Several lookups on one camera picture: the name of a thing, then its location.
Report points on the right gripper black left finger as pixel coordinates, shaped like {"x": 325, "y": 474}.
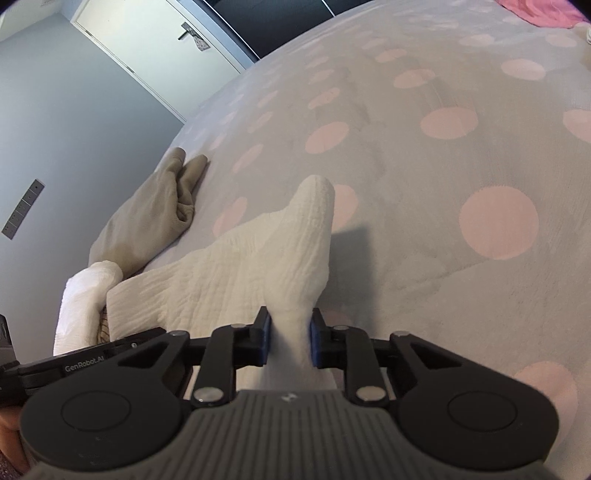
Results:
{"x": 125, "y": 409}

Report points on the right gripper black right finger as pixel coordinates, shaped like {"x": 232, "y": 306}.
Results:
{"x": 455, "y": 410}

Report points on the white textured muslin garment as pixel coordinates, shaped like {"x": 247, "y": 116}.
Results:
{"x": 279, "y": 260}

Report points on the person's left hand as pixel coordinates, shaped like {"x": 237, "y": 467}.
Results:
{"x": 11, "y": 445}

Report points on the brown striped garment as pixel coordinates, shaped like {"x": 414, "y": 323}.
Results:
{"x": 103, "y": 332}

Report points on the white fluffy garment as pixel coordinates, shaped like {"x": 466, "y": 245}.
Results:
{"x": 83, "y": 300}

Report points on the beige folded garment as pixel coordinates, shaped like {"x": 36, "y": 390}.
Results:
{"x": 158, "y": 212}

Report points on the white room door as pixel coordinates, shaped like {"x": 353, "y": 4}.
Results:
{"x": 167, "y": 51}

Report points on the pink pillow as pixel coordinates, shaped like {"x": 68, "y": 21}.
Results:
{"x": 546, "y": 13}

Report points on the black sliding wardrobe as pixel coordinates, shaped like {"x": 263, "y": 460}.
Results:
{"x": 262, "y": 26}

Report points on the wall switch panel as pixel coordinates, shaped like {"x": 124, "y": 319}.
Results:
{"x": 21, "y": 210}

